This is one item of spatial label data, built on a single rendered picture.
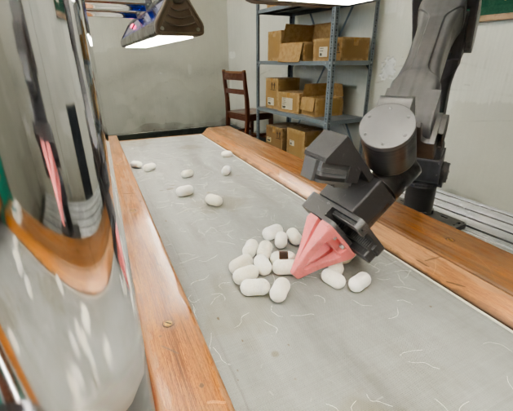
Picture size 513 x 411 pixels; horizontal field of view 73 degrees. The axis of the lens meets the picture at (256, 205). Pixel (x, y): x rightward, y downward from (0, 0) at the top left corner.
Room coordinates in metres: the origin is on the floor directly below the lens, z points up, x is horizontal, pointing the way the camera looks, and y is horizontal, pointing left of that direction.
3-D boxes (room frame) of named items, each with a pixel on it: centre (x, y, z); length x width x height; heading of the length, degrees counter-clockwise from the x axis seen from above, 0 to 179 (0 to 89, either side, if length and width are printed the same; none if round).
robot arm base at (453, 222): (0.73, -0.37, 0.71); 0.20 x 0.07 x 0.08; 30
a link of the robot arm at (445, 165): (0.72, -0.37, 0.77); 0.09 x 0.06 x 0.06; 57
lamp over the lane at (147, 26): (0.90, 0.25, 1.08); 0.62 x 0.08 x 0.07; 25
